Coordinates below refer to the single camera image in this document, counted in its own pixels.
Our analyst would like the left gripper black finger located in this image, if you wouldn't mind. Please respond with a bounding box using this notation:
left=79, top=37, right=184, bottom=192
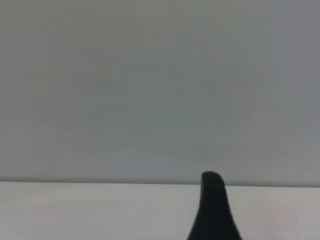
left=185, top=170, right=245, bottom=240

